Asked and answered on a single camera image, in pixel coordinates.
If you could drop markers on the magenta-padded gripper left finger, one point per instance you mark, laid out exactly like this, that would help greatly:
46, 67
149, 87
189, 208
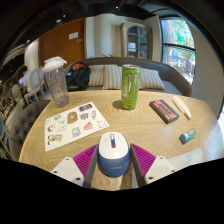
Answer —
68, 170

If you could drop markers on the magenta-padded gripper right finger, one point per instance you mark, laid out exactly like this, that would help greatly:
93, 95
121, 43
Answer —
159, 168

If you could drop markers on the white and blue computer mouse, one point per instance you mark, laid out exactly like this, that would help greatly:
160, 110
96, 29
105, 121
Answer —
113, 153

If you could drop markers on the small green and blue pack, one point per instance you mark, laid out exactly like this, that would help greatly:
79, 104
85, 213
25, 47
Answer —
188, 136

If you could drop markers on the white sticker sheet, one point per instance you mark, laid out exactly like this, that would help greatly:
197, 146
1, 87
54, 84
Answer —
73, 125

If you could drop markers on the black box with red print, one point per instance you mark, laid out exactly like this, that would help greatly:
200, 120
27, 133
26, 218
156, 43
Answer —
164, 111

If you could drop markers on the grey tufted chair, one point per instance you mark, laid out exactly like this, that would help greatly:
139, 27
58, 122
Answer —
26, 123

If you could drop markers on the green drink can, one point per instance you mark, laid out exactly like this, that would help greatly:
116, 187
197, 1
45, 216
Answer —
130, 88

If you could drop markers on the clear plastic shaker bottle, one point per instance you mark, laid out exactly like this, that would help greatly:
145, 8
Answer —
57, 85

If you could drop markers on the striped cushion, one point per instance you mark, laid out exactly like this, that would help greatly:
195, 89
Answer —
112, 76
151, 79
96, 75

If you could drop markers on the brown curved sofa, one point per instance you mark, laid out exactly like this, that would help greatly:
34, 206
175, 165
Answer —
173, 80

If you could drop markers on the black backpack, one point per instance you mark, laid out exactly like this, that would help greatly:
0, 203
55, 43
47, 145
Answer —
78, 77

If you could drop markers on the white chair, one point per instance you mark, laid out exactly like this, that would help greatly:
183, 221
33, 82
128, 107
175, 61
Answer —
33, 83

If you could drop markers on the black-framed window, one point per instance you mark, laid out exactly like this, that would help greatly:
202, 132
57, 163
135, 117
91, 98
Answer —
178, 46

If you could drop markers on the brown wooden door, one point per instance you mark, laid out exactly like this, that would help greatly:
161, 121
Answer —
61, 41

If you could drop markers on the arched glass-door cabinet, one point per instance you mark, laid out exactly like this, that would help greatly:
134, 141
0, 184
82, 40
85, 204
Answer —
136, 41

